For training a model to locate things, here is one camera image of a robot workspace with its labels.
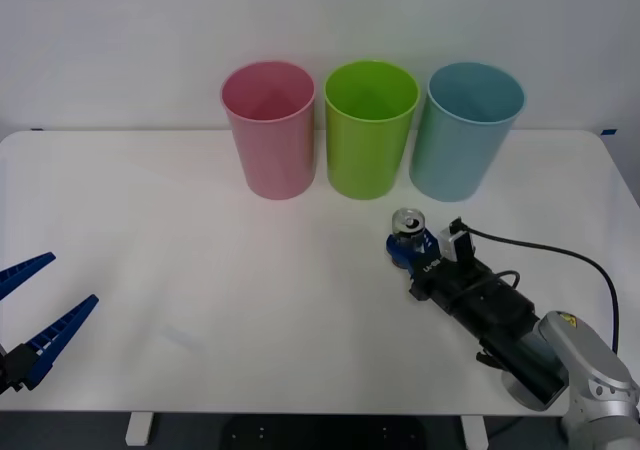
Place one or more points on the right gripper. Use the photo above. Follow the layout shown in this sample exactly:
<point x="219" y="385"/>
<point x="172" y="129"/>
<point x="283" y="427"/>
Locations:
<point x="480" y="300"/>

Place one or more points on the silver drink can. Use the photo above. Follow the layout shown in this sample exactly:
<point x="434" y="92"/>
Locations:
<point x="408" y="222"/>

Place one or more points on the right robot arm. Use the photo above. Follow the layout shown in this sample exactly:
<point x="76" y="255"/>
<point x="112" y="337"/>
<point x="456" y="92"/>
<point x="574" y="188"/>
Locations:
<point x="590" y="365"/>

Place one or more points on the yellow-green plastic bin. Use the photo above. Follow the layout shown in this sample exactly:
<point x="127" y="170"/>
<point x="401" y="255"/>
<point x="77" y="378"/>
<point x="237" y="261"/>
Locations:
<point x="367" y="160"/>

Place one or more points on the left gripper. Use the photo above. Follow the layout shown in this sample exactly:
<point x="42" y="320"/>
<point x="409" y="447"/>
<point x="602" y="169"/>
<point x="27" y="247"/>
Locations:
<point x="3" y="370"/>

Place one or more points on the white table leg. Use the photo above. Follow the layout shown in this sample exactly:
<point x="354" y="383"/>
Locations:
<point x="474" y="432"/>
<point x="138" y="429"/>

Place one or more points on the pale blue plastic bin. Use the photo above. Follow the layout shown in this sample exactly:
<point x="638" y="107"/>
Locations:
<point x="455" y="160"/>

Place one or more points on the pink plastic bin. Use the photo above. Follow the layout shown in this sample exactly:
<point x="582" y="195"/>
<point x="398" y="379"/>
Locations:
<point x="275" y="160"/>

